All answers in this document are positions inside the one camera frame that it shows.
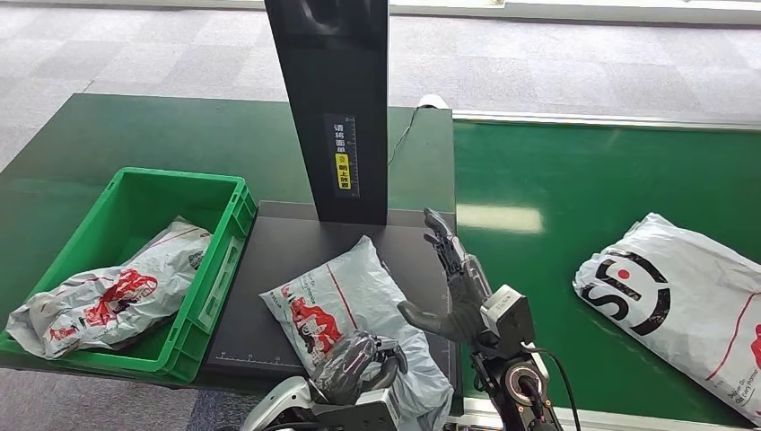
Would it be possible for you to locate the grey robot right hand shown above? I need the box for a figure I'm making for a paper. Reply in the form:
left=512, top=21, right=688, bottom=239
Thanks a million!
left=397, top=207, right=494, bottom=347

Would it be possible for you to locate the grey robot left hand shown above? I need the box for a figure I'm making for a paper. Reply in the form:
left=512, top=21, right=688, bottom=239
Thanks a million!
left=311, top=330, right=409, bottom=408

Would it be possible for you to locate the grey mailer bag red stripe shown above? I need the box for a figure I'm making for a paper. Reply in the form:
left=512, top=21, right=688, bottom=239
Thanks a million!
left=260, top=235, right=455, bottom=431

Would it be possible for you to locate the green conveyor belt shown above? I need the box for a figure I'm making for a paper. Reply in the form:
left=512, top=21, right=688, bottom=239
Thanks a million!
left=452, top=119, right=761, bottom=428

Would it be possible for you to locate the black inbound scanner machine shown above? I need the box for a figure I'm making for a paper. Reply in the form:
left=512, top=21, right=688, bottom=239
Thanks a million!
left=205, top=0, right=464, bottom=398

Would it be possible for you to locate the yellow black ruler label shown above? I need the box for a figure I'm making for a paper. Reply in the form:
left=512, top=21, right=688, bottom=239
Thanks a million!
left=323, top=112, right=362, bottom=200

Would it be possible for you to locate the mailer bag black round logo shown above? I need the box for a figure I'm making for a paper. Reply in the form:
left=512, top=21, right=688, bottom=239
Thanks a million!
left=572, top=212, right=761, bottom=426

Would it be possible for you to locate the crumpled grey mailer bag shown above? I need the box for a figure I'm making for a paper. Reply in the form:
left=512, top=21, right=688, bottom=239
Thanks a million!
left=5, top=216, right=214, bottom=362

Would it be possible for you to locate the green plastic crate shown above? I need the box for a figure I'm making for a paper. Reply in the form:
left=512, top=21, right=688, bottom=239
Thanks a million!
left=0, top=167, right=258, bottom=385

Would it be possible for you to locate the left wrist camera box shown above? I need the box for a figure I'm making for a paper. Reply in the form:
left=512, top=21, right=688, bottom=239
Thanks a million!
left=311, top=386, right=403, bottom=431

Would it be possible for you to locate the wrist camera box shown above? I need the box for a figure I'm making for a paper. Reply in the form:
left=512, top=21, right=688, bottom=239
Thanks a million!
left=311, top=386, right=403, bottom=431
left=479, top=284, right=537, bottom=353

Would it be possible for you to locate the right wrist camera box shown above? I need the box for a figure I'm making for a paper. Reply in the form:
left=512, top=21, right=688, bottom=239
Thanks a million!
left=479, top=284, right=537, bottom=353

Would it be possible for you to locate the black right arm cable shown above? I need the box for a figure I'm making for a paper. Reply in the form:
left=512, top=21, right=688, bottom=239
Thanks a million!
left=521, top=345, right=583, bottom=431

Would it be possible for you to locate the thin black scanner cable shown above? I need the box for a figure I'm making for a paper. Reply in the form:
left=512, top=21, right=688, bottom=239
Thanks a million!
left=387, top=106, right=421, bottom=167

